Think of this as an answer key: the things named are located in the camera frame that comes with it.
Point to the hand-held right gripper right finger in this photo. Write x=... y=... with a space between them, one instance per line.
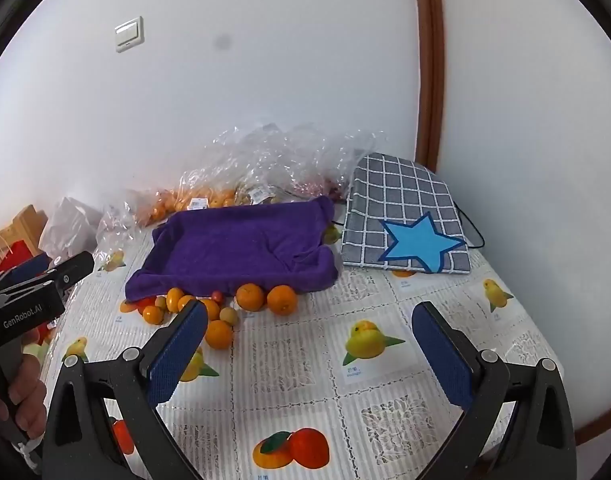
x=443 y=355

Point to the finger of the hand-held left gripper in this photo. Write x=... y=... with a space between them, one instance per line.
x=30 y=266
x=72 y=269

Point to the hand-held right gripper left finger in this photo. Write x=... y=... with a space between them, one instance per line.
x=178 y=355

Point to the large orange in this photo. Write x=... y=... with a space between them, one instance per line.
x=219 y=334
x=250 y=296
x=282 y=300

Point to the round tan fruit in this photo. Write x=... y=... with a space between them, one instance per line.
x=229 y=315

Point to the purple towel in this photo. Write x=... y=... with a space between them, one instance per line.
x=225 y=245

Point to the person's left hand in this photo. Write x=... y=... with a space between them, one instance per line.
x=30 y=390

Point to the white plastic bag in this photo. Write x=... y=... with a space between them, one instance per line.
x=70 y=225

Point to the brown cardboard box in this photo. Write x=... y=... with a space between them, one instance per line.
x=27 y=220

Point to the small tan fruit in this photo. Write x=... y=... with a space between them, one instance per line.
x=160 y=302

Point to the small cherry tomato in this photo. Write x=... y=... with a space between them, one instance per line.
x=217 y=296

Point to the clear bag of kumquats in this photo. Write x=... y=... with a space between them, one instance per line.
x=175 y=202

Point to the grey checked cushion blue star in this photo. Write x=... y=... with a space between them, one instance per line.
x=385 y=195

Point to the crumpled clear plastic bag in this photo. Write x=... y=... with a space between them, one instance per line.
x=285 y=160

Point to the white light switch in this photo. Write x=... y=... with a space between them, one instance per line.
x=129 y=34

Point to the brown wooden door frame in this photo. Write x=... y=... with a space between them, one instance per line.
x=430 y=60

